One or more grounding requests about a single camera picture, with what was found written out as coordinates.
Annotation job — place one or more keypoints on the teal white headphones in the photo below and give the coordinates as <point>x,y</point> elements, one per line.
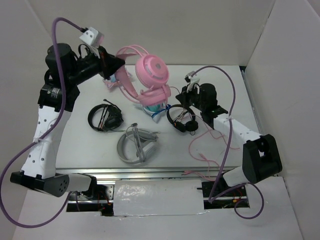
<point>154,111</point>

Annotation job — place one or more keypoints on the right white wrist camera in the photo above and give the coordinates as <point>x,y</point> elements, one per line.
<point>191,78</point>

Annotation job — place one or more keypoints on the white tape sheet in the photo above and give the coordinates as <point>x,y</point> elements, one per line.
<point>158,198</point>

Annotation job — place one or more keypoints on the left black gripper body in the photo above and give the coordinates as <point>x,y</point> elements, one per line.
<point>87,67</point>

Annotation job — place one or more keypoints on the pink blue cat-ear headphones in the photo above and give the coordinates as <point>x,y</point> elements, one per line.
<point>111,83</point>

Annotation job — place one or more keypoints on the large pink headphones with cable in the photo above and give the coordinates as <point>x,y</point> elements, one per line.
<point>153,74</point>

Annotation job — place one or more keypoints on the black on-ear headphones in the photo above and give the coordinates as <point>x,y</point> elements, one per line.
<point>185,121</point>

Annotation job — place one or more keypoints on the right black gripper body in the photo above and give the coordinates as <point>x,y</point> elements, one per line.
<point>193,98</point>

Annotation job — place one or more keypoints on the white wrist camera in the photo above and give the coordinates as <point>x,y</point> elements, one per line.
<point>92,37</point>
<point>191,78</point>

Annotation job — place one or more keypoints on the aluminium rail frame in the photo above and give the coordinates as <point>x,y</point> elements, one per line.
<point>85,151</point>

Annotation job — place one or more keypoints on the grey white headphones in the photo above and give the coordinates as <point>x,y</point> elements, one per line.
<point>145,142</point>

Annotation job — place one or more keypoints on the black gaming headset with mic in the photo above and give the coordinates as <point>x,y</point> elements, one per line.
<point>111,117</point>

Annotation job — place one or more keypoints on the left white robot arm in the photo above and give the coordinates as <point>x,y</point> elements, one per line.
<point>39,170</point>

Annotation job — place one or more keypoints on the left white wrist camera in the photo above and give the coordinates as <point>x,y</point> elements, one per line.
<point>92,37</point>

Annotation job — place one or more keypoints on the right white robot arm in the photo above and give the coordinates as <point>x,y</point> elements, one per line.
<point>260,154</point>

